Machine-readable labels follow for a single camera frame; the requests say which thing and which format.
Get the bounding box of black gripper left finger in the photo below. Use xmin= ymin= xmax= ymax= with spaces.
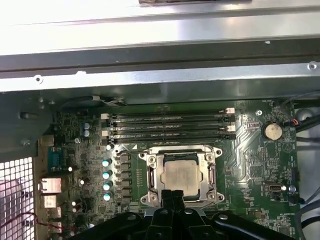
xmin=71 ymin=189 xmax=176 ymax=240

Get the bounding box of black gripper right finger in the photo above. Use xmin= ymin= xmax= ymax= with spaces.
xmin=172 ymin=190 xmax=295 ymax=240

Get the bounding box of metal socket cover frame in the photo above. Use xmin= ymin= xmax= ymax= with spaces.
xmin=147 ymin=146 xmax=222 ymax=201

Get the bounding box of thin wire locking lever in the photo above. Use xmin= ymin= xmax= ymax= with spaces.
xmin=208 ymin=163 xmax=218 ymax=192
xmin=148 ymin=165 xmax=157 ymax=194

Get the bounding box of silver square CPU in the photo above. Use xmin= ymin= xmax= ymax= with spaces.
xmin=159 ymin=152 xmax=205 ymax=197

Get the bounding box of CPU socket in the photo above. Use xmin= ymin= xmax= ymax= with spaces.
xmin=138 ymin=144 xmax=225 ymax=204

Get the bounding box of black RAM slot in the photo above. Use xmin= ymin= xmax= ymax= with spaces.
xmin=109 ymin=133 xmax=237 ymax=144
xmin=101 ymin=125 xmax=236 ymax=137
xmin=109 ymin=120 xmax=236 ymax=127
xmin=101 ymin=107 xmax=236 ymax=121

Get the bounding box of green motherboard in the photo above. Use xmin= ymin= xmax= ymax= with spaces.
xmin=37 ymin=99 xmax=301 ymax=240

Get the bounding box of internal USB port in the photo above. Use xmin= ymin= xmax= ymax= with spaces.
xmin=265 ymin=183 xmax=283 ymax=193

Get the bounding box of silver rear port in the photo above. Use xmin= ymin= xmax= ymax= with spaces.
xmin=37 ymin=177 xmax=62 ymax=195
xmin=42 ymin=194 xmax=58 ymax=209

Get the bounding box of blue serial port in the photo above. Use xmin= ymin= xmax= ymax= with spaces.
xmin=46 ymin=147 xmax=70 ymax=174

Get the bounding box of round coin battery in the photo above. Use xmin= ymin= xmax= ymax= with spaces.
xmin=263 ymin=120 xmax=284 ymax=141

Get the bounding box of black open PC case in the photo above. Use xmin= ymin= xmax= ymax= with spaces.
xmin=0 ymin=39 xmax=320 ymax=240

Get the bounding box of black wire bundle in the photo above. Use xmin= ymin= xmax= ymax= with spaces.
xmin=284 ymin=96 xmax=320 ymax=240

